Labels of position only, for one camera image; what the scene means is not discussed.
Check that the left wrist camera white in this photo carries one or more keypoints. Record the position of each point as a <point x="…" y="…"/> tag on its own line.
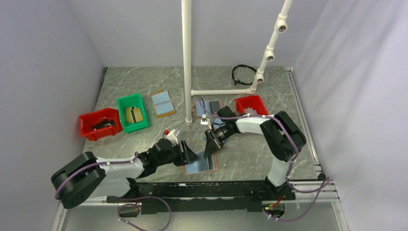
<point x="172" y="135"/>

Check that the black cards in left bin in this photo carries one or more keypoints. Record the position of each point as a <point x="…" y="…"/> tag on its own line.
<point x="103" y="124"/>

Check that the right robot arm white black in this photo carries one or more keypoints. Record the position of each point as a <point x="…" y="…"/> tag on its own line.
<point x="283" y="136"/>

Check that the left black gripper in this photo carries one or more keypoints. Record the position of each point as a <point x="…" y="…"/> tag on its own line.
<point x="189" y="156"/>

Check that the card holder with black card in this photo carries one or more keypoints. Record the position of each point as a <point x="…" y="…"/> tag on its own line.
<point x="211" y="106"/>

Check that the red plastic bin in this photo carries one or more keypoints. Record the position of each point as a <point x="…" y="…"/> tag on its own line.
<point x="89" y="119"/>
<point x="253" y="102"/>

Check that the green plastic bin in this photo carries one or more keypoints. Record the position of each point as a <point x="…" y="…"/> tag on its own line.
<point x="130" y="101"/>

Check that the white pvc pipe frame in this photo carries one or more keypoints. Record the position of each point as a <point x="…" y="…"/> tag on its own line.
<point x="280" y="27"/>

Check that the left red plastic bin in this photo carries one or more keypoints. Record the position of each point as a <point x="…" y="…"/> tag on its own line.
<point x="89" y="119"/>

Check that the brown blue card holder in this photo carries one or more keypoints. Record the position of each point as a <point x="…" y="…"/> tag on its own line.
<point x="193" y="168"/>

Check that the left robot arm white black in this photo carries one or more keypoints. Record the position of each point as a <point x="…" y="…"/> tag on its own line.
<point x="88" y="176"/>

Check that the card holder with gold card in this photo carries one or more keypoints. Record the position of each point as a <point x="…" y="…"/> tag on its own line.
<point x="216" y="124"/>

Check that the right red plastic bin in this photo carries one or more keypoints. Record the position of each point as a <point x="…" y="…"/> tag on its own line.
<point x="253" y="102"/>

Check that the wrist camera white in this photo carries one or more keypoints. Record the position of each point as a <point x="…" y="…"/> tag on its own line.
<point x="172" y="135"/>
<point x="205" y="121"/>

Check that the open empty blue card holder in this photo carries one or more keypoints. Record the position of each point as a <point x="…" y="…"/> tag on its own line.
<point x="162" y="104"/>

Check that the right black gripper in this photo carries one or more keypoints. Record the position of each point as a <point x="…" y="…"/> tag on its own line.
<point x="212" y="145"/>

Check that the gold cards in green bin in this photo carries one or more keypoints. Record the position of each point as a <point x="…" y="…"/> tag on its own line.
<point x="133" y="115"/>

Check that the silver cards in right bin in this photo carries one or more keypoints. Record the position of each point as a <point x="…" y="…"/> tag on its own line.
<point x="250" y="111"/>

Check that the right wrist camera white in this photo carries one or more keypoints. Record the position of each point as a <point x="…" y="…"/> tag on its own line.
<point x="205" y="121"/>

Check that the grey credit card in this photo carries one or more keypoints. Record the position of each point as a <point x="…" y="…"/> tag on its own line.
<point x="206" y="163"/>

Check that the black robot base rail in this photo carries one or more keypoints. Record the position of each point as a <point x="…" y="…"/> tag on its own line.
<point x="248" y="195"/>

